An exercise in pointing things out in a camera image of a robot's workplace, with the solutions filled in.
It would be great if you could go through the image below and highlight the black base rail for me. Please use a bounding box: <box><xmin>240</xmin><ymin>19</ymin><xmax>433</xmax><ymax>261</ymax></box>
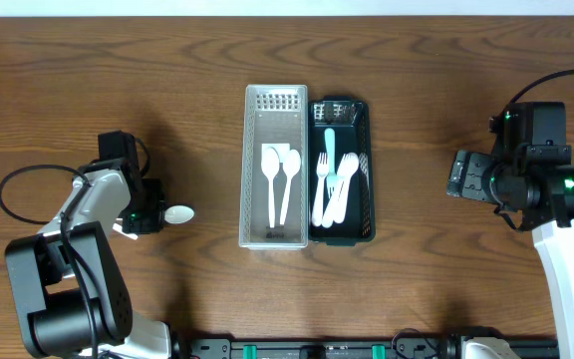
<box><xmin>171</xmin><ymin>327</ymin><xmax>561</xmax><ymax>359</ymax></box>

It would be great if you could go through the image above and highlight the clear plastic basket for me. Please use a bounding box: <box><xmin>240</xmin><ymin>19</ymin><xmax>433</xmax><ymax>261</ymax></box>
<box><xmin>238</xmin><ymin>84</ymin><xmax>309</xmax><ymax>250</ymax></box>

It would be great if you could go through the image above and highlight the black plastic basket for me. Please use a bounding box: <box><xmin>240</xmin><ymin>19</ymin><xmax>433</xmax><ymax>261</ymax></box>
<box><xmin>308</xmin><ymin>96</ymin><xmax>376</xmax><ymax>246</ymax></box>

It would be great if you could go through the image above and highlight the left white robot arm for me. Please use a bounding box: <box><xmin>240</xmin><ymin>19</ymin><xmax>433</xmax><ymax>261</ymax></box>
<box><xmin>5</xmin><ymin>157</ymin><xmax>182</xmax><ymax>358</ymax></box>

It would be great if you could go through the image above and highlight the white slim spoon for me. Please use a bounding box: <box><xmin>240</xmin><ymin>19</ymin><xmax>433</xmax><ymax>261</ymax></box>
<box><xmin>279</xmin><ymin>149</ymin><xmax>301</xmax><ymax>225</ymax></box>
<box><xmin>261</xmin><ymin>148</ymin><xmax>280</xmax><ymax>228</ymax></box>
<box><xmin>163</xmin><ymin>204</ymin><xmax>194</xmax><ymax>224</ymax></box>
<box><xmin>112</xmin><ymin>222</ymin><xmax>140</xmax><ymax>241</ymax></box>

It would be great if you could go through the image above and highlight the white fork angled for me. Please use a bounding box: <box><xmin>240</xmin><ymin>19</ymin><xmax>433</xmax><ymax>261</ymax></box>
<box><xmin>322</xmin><ymin>175</ymin><xmax>345</xmax><ymax>228</ymax></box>

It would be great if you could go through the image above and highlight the white wide spoon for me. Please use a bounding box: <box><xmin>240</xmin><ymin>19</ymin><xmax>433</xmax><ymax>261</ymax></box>
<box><xmin>334</xmin><ymin>153</ymin><xmax>359</xmax><ymax>223</ymax></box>

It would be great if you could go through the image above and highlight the white fork straight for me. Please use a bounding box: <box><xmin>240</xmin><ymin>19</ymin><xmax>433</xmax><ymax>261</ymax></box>
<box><xmin>311</xmin><ymin>153</ymin><xmax>329</xmax><ymax>227</ymax></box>

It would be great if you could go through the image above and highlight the pale green fork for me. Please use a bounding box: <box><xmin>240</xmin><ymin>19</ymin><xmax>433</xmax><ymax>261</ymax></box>
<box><xmin>324</xmin><ymin>128</ymin><xmax>337</xmax><ymax>197</ymax></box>

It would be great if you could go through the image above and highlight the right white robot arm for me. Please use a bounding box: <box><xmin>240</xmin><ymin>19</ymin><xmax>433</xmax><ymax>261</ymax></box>
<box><xmin>446</xmin><ymin>151</ymin><xmax>574</xmax><ymax>358</ymax></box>

